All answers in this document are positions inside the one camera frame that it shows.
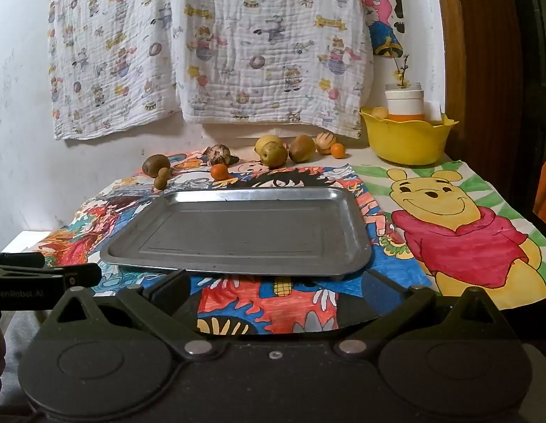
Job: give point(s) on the printed muslin blanket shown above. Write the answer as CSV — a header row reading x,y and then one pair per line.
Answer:
x,y
110,53
273,44

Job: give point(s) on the yellow lemon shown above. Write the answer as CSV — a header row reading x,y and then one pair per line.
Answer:
x,y
267,142

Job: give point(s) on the metal tray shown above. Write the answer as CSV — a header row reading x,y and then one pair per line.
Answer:
x,y
246,229

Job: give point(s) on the brownish green pear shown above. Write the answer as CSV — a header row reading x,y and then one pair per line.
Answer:
x,y
302,148

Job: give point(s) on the dry plant twig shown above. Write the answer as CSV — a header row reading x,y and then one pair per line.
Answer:
x,y
403,70

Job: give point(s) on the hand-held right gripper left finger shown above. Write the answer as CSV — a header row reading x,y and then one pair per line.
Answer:
x,y
174,288

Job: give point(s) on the small brown kiwi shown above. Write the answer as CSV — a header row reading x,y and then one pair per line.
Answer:
x,y
161,179

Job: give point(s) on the cartoon wall poster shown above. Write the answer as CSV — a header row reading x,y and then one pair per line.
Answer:
x,y
383,9

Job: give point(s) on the yellow plastic bowl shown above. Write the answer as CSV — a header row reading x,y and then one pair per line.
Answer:
x,y
405,143

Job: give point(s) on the pale striped small melon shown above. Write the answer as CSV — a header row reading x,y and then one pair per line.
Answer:
x,y
326,142

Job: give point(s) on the green-brown apple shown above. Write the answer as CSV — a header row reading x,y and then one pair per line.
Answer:
x,y
274,157

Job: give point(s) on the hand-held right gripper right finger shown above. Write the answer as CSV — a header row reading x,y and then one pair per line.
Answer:
x,y
370,293

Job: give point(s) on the white and orange jar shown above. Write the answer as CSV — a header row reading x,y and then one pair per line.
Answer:
x,y
404,103

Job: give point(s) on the white card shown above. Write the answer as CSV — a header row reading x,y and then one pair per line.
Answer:
x,y
433,112

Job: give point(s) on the wooden door frame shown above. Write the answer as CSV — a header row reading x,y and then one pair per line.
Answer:
x,y
475,75

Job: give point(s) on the pale round fruit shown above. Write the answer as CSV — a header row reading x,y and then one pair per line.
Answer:
x,y
379,112

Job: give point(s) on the small orange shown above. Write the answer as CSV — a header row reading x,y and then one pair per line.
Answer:
x,y
337,150
219,172

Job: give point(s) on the dark striped round fruit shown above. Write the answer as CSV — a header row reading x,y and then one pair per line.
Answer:
x,y
222,154

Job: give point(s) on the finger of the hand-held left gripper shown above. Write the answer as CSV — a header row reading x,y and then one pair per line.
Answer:
x,y
17,260
83,275

